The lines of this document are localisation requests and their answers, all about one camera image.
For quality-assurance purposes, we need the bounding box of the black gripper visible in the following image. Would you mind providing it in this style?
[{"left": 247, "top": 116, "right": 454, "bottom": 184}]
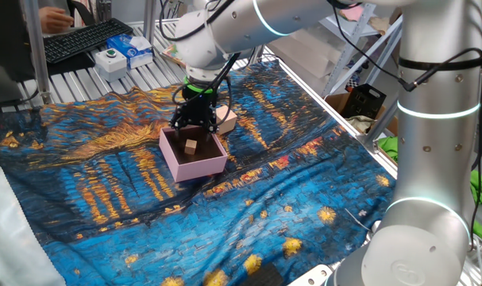
[{"left": 169, "top": 87, "right": 221, "bottom": 134}]

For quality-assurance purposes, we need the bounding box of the large wooden block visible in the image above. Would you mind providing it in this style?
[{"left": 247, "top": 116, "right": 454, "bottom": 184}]
[{"left": 215, "top": 105, "right": 238, "bottom": 135}]

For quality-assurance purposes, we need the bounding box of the pink gift box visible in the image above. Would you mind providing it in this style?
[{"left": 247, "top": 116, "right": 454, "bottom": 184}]
[{"left": 158, "top": 122, "right": 229, "bottom": 184}]

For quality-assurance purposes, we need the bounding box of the white box with green button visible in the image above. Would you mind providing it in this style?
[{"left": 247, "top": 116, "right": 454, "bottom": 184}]
[{"left": 94, "top": 48, "right": 129, "bottom": 83}]

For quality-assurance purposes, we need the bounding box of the open cardboard box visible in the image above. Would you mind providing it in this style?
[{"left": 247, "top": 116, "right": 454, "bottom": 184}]
[{"left": 325, "top": 92, "right": 400, "bottom": 138}]

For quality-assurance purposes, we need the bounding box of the person's hand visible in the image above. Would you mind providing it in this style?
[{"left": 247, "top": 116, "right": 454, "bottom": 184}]
[{"left": 39, "top": 6, "right": 75, "bottom": 35}]

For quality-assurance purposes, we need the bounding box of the blue tissue pack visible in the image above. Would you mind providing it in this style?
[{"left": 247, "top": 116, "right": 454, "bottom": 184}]
[{"left": 106, "top": 33, "right": 154, "bottom": 69}]

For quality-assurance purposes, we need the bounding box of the white foam board stack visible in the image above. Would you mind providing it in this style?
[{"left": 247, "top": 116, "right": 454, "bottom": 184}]
[{"left": 266, "top": 29, "right": 347, "bottom": 80}]

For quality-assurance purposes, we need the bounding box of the starry night print cloth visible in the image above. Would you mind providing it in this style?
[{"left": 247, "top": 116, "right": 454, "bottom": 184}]
[{"left": 0, "top": 59, "right": 400, "bottom": 286}]

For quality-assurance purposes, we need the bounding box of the black keyboard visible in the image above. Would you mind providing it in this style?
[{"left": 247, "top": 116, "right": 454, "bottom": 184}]
[{"left": 43, "top": 17, "right": 134, "bottom": 65}]

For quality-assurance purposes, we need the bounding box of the white metal shelf rack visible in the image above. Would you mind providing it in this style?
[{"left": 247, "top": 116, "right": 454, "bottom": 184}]
[{"left": 315, "top": 2, "right": 404, "bottom": 99}]

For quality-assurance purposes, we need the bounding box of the black white checkerboard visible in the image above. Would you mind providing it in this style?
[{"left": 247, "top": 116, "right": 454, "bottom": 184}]
[{"left": 345, "top": 73, "right": 363, "bottom": 95}]

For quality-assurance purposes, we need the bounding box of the beige cloth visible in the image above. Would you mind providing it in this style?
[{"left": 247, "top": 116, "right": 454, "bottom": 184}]
[{"left": 345, "top": 114, "right": 379, "bottom": 134}]

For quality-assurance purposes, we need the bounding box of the black plastic crate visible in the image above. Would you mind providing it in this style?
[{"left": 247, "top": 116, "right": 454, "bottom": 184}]
[{"left": 341, "top": 83, "right": 388, "bottom": 120}]

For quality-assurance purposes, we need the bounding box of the white zip tie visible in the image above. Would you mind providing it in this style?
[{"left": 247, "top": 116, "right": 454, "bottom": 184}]
[{"left": 345, "top": 207, "right": 372, "bottom": 232}]

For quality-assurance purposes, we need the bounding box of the pink paper pad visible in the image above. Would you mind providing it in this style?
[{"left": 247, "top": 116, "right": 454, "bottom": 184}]
[{"left": 337, "top": 4, "right": 364, "bottom": 21}]

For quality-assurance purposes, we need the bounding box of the green cloth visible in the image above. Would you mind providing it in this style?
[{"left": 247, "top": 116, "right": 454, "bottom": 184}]
[{"left": 377, "top": 136, "right": 482, "bottom": 242}]

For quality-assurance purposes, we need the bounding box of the black computer monitor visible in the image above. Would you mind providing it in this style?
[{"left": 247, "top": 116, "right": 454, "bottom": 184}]
[{"left": 0, "top": 0, "right": 37, "bottom": 108}]

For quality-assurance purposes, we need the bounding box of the translucent white plastic sheet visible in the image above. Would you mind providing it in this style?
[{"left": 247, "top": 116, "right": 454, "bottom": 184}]
[{"left": 0, "top": 164, "right": 67, "bottom": 286}]

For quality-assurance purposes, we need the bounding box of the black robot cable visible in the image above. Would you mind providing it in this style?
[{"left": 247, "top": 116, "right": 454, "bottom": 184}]
[{"left": 172, "top": 51, "right": 241, "bottom": 120}]

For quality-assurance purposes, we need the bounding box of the aluminium frame strut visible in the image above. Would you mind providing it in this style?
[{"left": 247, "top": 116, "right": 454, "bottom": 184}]
[
  {"left": 248, "top": 45, "right": 266, "bottom": 64},
  {"left": 357, "top": 85, "right": 401, "bottom": 154}
]

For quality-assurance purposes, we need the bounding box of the aluminium frame post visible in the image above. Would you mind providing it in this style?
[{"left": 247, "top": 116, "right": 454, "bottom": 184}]
[
  {"left": 143, "top": 0, "right": 158, "bottom": 44},
  {"left": 21, "top": 0, "right": 54, "bottom": 105}
]

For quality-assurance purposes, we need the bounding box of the black curved strap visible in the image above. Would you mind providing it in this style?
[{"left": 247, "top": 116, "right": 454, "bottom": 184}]
[{"left": 67, "top": 1, "right": 97, "bottom": 27}]

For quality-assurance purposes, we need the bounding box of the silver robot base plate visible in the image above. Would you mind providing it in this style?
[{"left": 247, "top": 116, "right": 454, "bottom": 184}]
[{"left": 287, "top": 264, "right": 334, "bottom": 286}]

